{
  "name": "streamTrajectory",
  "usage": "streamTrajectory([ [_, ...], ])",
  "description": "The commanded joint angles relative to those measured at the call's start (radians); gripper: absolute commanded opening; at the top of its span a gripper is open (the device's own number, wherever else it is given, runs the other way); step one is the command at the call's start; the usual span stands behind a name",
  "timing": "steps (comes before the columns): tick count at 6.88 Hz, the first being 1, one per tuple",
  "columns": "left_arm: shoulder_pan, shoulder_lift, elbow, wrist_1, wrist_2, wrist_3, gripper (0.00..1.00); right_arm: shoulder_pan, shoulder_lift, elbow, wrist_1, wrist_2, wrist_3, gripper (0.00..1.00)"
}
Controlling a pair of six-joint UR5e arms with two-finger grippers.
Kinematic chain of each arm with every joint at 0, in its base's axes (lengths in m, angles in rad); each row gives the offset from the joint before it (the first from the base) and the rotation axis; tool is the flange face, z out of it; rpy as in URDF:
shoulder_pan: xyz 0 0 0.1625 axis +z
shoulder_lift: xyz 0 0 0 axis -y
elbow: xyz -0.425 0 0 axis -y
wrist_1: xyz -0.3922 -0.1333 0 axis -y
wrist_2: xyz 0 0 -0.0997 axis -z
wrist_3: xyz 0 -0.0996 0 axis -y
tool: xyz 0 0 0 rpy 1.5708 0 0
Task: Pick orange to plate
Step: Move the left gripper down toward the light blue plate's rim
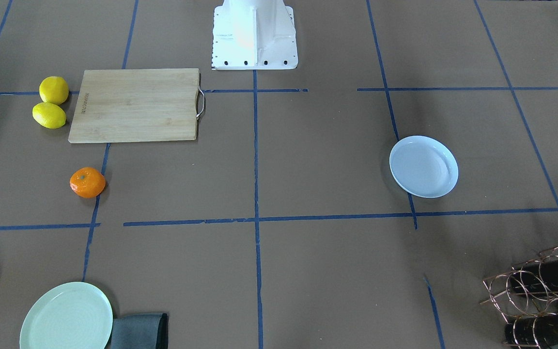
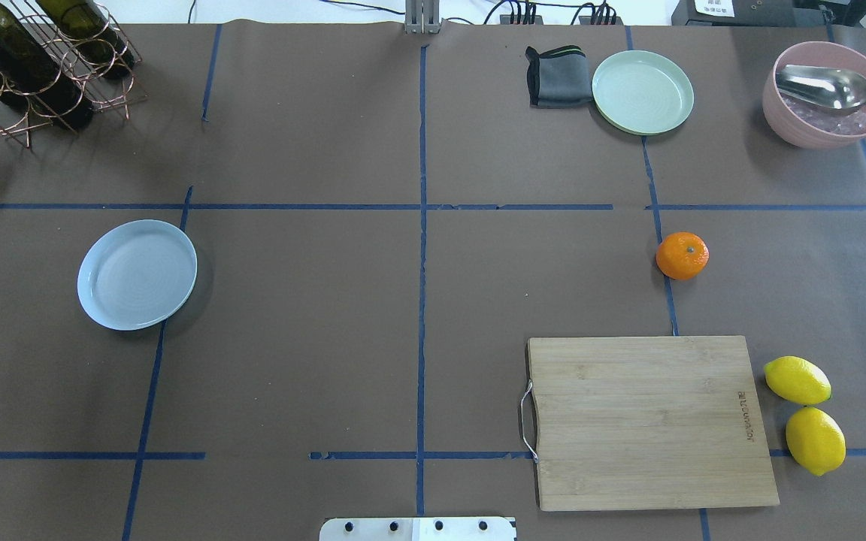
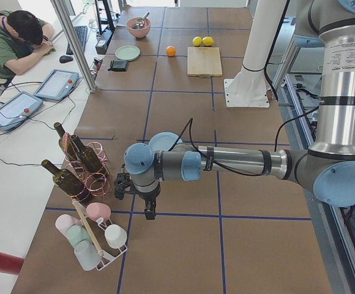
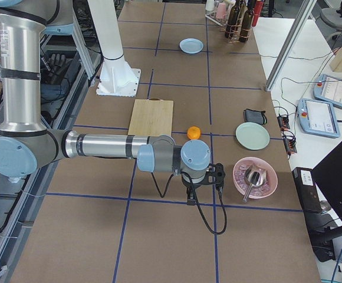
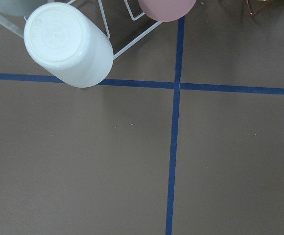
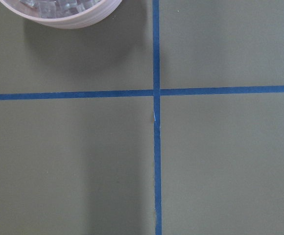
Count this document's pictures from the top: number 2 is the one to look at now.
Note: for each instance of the orange fruit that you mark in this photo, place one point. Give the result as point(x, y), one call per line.
point(682, 255)

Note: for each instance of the light blue plate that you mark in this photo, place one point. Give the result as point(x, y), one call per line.
point(137, 274)

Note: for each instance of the light green plate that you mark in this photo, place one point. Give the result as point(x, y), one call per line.
point(642, 93)

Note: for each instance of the grey folded cloth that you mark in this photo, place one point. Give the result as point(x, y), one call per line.
point(559, 78)

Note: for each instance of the bamboo cutting board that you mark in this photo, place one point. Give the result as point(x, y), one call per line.
point(644, 423)

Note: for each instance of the upper yellow lemon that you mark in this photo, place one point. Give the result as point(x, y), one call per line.
point(798, 380)

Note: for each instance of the yellow lemon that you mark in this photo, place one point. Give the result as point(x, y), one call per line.
point(798, 380)
point(815, 441)

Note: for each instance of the lower yellow lemon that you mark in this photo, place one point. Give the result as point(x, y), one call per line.
point(815, 441)

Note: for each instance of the pink bowl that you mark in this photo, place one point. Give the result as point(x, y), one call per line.
point(807, 125)

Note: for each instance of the dark wine bottle right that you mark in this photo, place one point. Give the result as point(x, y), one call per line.
point(93, 37)

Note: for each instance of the metal ladle spoon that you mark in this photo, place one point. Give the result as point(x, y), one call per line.
point(833, 88)

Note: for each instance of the grey metal post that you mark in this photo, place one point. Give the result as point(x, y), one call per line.
point(422, 17)

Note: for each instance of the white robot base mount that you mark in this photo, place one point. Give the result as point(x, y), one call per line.
point(420, 528)

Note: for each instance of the copper wire wine rack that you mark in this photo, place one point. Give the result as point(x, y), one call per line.
point(61, 63)

